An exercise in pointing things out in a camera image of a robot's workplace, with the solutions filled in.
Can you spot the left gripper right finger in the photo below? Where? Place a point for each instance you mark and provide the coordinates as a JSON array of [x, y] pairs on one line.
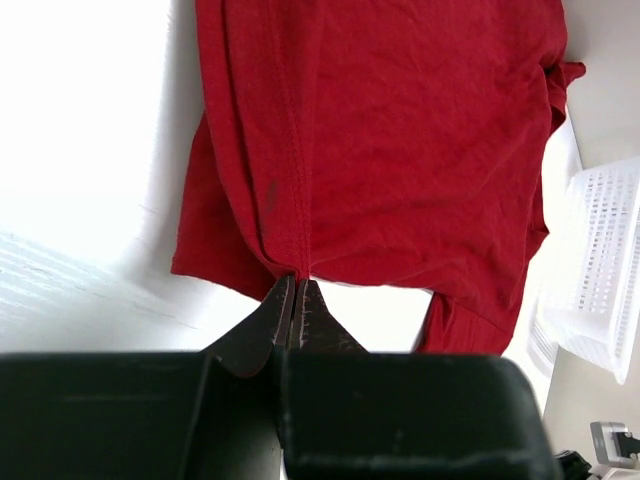
[[351, 414]]

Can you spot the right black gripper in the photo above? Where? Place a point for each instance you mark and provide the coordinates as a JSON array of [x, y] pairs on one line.
[[573, 466]]

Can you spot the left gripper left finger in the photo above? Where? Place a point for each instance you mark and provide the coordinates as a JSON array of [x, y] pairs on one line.
[[154, 415]]

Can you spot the red t shirt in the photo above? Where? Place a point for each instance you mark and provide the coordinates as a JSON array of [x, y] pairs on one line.
[[377, 143]]

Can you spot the white plastic basket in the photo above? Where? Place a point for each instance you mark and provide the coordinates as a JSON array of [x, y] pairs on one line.
[[588, 300]]

